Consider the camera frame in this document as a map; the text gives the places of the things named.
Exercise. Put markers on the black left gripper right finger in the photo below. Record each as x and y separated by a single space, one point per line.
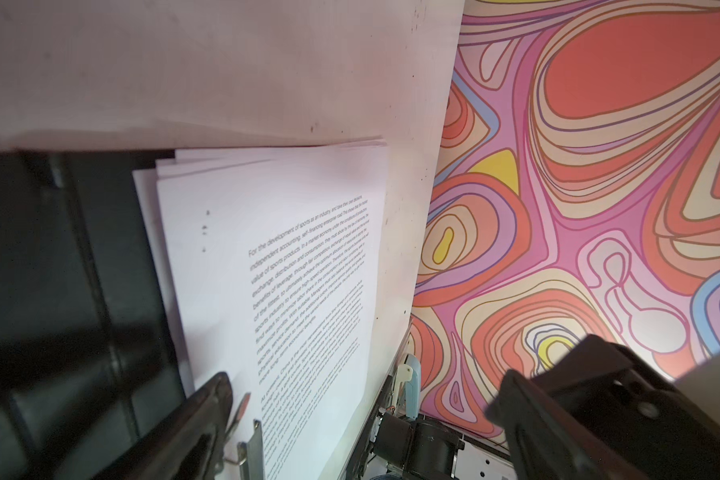
546 442

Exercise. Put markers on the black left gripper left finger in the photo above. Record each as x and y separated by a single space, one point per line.
187 444

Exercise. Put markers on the red folder black inside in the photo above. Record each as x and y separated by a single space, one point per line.
87 366

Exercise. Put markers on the printed paper sheet stack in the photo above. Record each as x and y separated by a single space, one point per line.
145 182

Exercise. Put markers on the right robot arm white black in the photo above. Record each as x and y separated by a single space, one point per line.
634 411

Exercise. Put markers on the metal folder clip mechanism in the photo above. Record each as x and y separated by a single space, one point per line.
244 458

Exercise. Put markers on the light blue bar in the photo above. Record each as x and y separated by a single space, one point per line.
407 388

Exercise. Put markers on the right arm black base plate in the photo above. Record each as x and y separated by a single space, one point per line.
416 449

